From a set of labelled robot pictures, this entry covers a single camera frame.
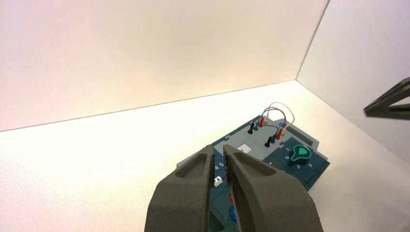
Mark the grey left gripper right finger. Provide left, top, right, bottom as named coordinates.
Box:
left=222, top=144, right=324, bottom=232

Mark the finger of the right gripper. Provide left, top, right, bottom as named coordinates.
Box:
left=364, top=104, right=410, bottom=121
left=364, top=76, right=410, bottom=113

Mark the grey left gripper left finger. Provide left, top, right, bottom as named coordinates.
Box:
left=144, top=145, right=215, bottom=232

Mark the green pointer knob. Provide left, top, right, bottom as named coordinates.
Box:
left=289, top=145, right=312, bottom=165

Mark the blue task board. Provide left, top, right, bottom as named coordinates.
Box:
left=176, top=116, right=331, bottom=232

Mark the blue jumper cable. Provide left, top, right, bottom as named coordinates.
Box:
left=253, top=108, right=287, bottom=144

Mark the black jumper cable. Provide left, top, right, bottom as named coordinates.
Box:
left=247, top=121, right=278, bottom=148

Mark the red jumper cable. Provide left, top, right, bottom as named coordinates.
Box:
left=259, top=107, right=287, bottom=141

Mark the grey jumper cable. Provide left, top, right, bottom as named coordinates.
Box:
left=263, top=102, right=295, bottom=129

